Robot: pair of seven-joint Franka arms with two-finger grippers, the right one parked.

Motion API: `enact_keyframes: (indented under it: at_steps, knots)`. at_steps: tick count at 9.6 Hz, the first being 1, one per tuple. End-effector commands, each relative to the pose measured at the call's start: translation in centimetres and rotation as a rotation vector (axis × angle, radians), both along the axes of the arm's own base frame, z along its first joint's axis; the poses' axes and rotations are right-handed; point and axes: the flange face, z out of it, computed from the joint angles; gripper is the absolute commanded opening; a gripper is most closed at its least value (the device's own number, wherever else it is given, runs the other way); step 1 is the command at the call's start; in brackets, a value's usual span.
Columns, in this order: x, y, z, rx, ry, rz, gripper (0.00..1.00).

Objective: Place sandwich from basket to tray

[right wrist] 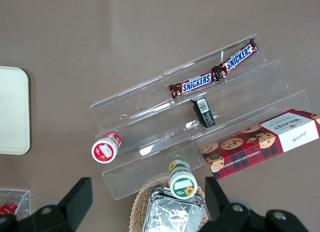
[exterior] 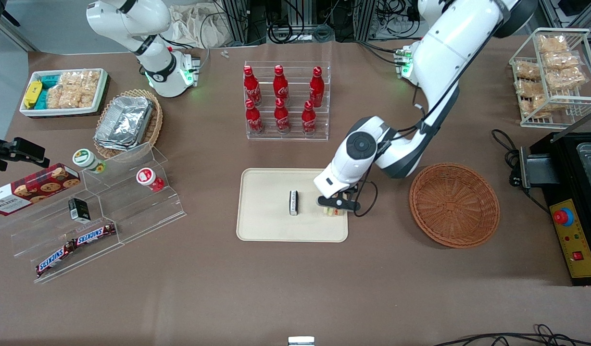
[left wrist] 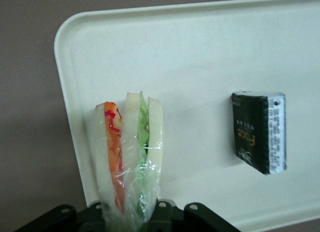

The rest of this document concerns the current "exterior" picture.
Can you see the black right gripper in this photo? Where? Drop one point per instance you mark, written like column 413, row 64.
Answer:
column 17, row 148

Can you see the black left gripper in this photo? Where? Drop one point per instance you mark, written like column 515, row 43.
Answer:
column 352, row 190

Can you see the triangular sandwich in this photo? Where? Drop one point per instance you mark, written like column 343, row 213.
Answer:
column 331, row 212

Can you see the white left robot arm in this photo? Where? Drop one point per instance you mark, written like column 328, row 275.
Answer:
column 444, row 48

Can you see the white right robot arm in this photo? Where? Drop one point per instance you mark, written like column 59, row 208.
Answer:
column 156, row 62

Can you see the beige rectangular serving tray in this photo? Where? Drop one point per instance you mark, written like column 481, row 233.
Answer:
column 266, row 211

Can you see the round brown wicker basket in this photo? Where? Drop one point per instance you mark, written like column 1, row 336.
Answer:
column 454, row 206

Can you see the oval tan wicker basket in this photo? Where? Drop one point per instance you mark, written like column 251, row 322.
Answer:
column 156, row 120

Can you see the red tartan cookie box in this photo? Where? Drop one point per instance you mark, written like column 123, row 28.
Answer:
column 31, row 190

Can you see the small black white packet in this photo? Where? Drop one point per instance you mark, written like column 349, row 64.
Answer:
column 294, row 203

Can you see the teal snack packet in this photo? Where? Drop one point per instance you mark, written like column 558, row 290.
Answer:
column 42, row 100
column 49, row 80

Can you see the green lid dessert cup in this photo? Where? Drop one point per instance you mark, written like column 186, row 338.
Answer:
column 85, row 159

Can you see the yellow snack packet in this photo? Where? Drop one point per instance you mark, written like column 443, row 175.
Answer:
column 32, row 93

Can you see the clear rice cracker bag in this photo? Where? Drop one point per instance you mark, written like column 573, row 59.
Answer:
column 62, row 97
column 89, row 95
column 81, row 78

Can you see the small black box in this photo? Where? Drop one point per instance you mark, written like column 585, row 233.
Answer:
column 79, row 210

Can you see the clear acrylic bottle rack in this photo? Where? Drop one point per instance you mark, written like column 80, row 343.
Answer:
column 293, row 137

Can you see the red cola bottle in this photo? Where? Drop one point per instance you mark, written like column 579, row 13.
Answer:
column 253, row 120
column 280, row 86
column 317, row 89
column 308, row 121
column 282, row 119
column 251, row 89

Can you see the white rectangular plastic bin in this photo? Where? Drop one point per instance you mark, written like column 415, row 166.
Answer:
column 103, row 89

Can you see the silver foil container stack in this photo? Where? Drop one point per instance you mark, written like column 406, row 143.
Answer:
column 124, row 122

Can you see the brown snickers bar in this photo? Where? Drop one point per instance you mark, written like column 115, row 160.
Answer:
column 55, row 258
column 94, row 234

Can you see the clear acrylic stepped shelf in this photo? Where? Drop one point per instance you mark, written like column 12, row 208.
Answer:
column 132, row 211

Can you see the red lid dessert cup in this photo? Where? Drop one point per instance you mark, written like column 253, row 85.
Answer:
column 146, row 177

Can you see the small white box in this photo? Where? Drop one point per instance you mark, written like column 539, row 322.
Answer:
column 301, row 341

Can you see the small clear plastic piece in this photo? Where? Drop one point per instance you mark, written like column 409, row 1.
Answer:
column 224, row 54

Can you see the crumpled beige cloth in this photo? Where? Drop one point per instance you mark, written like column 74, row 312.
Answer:
column 194, row 26

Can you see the red emergency stop button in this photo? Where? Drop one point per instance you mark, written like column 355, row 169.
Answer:
column 563, row 217

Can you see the black machine with yellow panel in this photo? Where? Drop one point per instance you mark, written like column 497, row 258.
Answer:
column 576, row 240

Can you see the aluminium frame post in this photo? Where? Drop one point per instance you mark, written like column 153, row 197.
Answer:
column 363, row 19
column 237, row 21

